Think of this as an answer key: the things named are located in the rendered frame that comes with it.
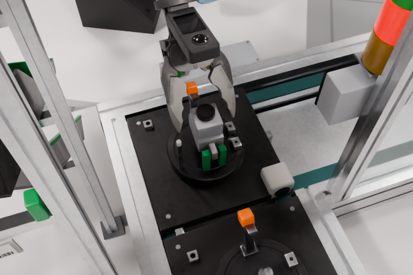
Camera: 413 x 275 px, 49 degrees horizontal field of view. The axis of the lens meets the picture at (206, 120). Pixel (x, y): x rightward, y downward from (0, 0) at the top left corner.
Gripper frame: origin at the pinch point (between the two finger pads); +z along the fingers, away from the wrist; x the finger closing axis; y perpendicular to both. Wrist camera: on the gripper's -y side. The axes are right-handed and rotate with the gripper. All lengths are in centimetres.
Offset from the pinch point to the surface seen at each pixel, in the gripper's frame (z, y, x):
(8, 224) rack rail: -3.8, -31.2, 24.8
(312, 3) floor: -6, 167, -108
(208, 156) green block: 5.8, -0.8, 1.3
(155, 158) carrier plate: 6.4, 8.6, 9.0
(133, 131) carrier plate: 1.7, 13.8, 11.3
